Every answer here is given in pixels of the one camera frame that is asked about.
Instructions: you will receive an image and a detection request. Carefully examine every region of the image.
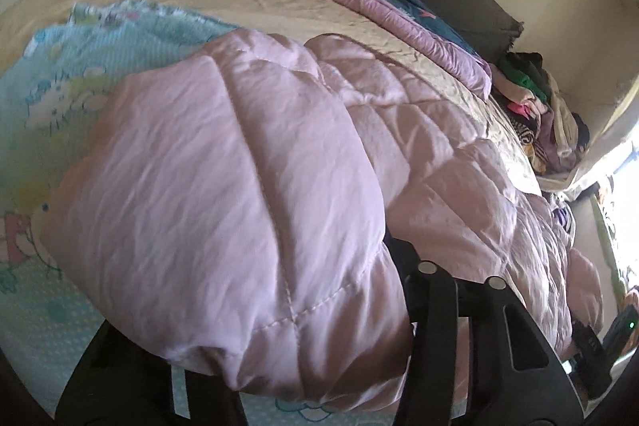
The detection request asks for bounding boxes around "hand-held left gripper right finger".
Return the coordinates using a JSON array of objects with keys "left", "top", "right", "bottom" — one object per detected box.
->
[{"left": 384, "top": 231, "right": 585, "bottom": 426}]

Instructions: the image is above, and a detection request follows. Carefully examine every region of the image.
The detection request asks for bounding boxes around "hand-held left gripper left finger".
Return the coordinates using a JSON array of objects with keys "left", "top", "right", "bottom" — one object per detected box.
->
[{"left": 55, "top": 321, "right": 249, "bottom": 426}]

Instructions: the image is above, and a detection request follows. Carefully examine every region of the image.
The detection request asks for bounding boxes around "pink quilted comforter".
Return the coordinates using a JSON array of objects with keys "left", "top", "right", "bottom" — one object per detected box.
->
[{"left": 42, "top": 29, "right": 605, "bottom": 412}]

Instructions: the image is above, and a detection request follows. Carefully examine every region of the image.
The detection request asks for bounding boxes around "pile of mixed clothes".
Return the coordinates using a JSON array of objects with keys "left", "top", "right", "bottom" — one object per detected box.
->
[{"left": 492, "top": 51, "right": 592, "bottom": 177}]

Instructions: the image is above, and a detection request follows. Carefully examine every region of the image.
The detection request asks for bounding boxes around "light blue cartoon print blanket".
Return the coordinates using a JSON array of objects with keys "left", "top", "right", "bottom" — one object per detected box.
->
[{"left": 0, "top": 0, "right": 320, "bottom": 426}]

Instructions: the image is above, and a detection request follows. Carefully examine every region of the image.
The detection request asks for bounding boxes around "bed with beige sheet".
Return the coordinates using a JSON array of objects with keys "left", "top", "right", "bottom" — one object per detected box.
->
[{"left": 0, "top": 0, "right": 545, "bottom": 197}]

